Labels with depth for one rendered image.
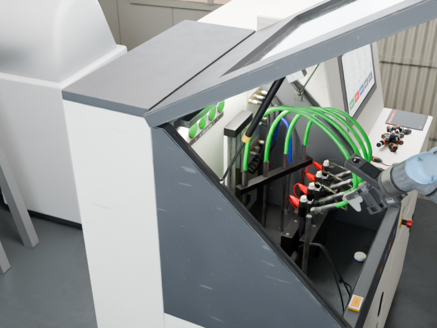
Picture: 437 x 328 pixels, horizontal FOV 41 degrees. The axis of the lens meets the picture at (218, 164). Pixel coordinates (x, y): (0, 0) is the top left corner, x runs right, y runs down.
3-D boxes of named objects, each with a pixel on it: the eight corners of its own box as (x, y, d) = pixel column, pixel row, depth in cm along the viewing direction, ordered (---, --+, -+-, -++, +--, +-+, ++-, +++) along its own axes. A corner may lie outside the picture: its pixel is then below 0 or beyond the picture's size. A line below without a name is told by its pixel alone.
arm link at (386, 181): (384, 173, 143) (404, 156, 146) (374, 177, 147) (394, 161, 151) (402, 198, 143) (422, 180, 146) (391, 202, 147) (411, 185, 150)
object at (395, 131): (400, 157, 229) (403, 144, 226) (374, 151, 233) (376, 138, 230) (411, 132, 247) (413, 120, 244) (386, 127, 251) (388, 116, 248)
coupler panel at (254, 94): (252, 169, 208) (255, 89, 192) (244, 167, 209) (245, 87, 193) (266, 153, 218) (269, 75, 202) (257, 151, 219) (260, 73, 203)
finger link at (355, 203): (346, 217, 166) (367, 209, 158) (335, 200, 166) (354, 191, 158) (354, 212, 167) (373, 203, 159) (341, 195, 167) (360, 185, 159)
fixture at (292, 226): (307, 279, 190) (311, 243, 183) (278, 271, 194) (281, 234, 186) (336, 223, 217) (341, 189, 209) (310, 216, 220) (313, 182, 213)
